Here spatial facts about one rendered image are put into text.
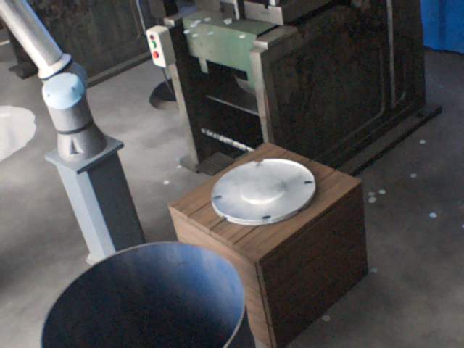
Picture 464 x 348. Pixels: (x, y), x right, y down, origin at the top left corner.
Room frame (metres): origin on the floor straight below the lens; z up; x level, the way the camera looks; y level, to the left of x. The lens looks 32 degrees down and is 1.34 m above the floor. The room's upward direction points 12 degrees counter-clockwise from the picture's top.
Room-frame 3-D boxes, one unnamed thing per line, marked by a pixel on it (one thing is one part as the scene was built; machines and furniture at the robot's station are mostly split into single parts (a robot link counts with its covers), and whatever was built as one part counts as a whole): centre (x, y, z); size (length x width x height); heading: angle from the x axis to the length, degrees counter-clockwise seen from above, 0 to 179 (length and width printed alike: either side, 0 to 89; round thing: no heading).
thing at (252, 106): (2.14, -0.27, 0.31); 0.43 x 0.42 x 0.01; 35
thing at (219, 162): (2.05, -0.15, 0.14); 0.59 x 0.10 x 0.05; 125
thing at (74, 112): (1.70, 0.43, 0.62); 0.13 x 0.12 x 0.14; 6
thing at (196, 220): (1.40, -0.08, 0.18); 0.40 x 0.38 x 0.35; 125
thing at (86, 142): (1.69, 0.43, 0.50); 0.15 x 0.15 x 0.10
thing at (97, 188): (1.69, 0.43, 0.23); 0.19 x 0.19 x 0.45; 39
